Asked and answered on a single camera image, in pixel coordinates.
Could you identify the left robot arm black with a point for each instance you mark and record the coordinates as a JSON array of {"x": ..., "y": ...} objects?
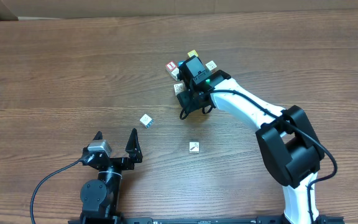
[{"x": 100, "y": 196}]

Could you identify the white block green side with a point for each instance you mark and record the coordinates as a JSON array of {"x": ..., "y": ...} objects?
[{"x": 174, "y": 74}]

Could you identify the white block teal side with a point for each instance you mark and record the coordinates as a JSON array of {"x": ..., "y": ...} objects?
[{"x": 146, "y": 120}]

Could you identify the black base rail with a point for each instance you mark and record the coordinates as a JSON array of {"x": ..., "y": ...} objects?
[{"x": 275, "y": 219}]

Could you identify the yellow block far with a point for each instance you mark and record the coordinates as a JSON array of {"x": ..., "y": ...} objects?
[{"x": 192, "y": 53}]

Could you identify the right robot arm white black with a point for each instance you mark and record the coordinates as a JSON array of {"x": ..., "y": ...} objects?
[{"x": 287, "y": 141}]

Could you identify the white block yellow side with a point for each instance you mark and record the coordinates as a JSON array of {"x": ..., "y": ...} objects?
[{"x": 211, "y": 66}]

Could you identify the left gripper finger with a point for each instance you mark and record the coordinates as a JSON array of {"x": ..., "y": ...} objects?
[
  {"x": 133, "y": 146},
  {"x": 98, "y": 136}
]

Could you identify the white block red M side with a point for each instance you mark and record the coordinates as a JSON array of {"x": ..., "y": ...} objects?
[{"x": 179, "y": 88}]

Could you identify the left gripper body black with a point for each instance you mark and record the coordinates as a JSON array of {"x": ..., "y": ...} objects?
[{"x": 117, "y": 162}]

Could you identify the red letter I block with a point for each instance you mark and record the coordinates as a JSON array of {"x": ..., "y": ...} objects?
[{"x": 170, "y": 66}]

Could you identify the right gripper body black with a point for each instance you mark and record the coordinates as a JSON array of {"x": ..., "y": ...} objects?
[{"x": 189, "y": 101}]

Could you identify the white block hammer picture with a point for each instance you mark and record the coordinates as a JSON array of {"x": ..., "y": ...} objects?
[{"x": 194, "y": 147}]

